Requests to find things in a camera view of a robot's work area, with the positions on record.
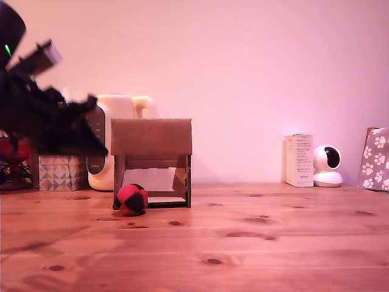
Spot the red and black footbag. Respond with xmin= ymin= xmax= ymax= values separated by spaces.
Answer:
xmin=117 ymin=183 xmax=148 ymax=217

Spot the cardboard dice tower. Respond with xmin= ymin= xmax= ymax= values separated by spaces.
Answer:
xmin=110 ymin=118 xmax=193 ymax=210

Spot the triangle pattern tissue box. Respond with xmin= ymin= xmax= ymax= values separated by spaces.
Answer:
xmin=38 ymin=153 xmax=89 ymax=192

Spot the red glass footed bowl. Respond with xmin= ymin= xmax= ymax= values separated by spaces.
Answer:
xmin=0 ymin=130 xmax=34 ymax=191

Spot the cream electric kettle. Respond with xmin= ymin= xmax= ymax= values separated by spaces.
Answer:
xmin=86 ymin=94 xmax=154 ymax=192

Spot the white printed carton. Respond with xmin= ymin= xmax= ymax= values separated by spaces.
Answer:
xmin=284 ymin=133 xmax=315 ymax=188

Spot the grey paw print bag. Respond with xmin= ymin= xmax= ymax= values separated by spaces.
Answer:
xmin=357 ymin=127 xmax=389 ymax=192

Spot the black wire stand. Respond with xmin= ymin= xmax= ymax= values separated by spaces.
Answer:
xmin=0 ymin=162 xmax=33 ymax=185

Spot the small white round camera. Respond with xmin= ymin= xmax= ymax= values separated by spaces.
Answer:
xmin=312 ymin=144 xmax=343 ymax=188

